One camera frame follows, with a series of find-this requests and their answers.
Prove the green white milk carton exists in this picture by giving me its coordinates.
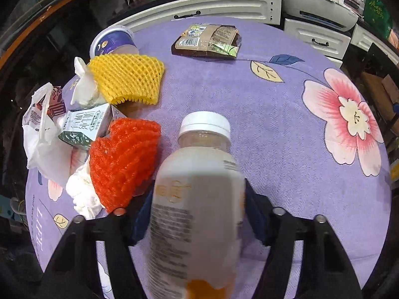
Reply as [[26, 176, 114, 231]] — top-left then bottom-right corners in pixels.
[[58, 103, 127, 149]]

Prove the brown snack packet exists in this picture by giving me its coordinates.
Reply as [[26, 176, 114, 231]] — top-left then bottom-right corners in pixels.
[[171, 23, 243, 60]]

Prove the long white drawer front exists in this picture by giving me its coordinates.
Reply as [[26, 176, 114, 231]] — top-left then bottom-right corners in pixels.
[[107, 0, 283, 33]]

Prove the yellow foam fruit net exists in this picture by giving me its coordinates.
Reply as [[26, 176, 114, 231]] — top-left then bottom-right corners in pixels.
[[89, 54, 165, 106]]

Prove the white plastic bag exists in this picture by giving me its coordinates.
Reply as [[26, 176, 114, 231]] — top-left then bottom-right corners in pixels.
[[22, 82, 74, 187]]

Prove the green gift bag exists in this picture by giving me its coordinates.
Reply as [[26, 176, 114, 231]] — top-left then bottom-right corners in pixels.
[[363, 0, 393, 38]]

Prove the white blue yogurt cup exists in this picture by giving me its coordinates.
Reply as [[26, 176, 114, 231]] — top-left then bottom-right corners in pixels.
[[90, 26, 140, 60]]

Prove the white printer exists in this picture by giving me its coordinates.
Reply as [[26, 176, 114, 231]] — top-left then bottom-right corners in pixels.
[[281, 0, 359, 32]]

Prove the white tissue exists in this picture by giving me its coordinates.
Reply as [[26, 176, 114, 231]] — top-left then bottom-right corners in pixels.
[[70, 57, 108, 106], [65, 162, 105, 220]]

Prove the striped red white packet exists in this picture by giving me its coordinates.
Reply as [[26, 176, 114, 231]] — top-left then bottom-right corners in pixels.
[[48, 85, 67, 116]]

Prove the wood-trimmed glass display counter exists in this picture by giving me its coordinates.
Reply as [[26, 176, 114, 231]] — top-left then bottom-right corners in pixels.
[[0, 0, 131, 78]]

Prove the small white drawer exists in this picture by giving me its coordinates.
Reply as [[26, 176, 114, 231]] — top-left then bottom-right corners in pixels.
[[284, 19, 351, 60]]

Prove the orange foam fruit net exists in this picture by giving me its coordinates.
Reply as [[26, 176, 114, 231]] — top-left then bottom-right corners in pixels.
[[89, 118, 162, 215]]

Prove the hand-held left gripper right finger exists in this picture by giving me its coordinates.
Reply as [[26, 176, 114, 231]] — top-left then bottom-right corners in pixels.
[[245, 179, 365, 299]]

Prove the plastic bottle white cap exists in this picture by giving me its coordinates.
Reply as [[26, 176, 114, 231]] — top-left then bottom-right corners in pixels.
[[146, 111, 247, 299]]

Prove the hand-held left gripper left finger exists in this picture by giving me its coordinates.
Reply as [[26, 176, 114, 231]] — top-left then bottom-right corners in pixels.
[[34, 190, 153, 299]]

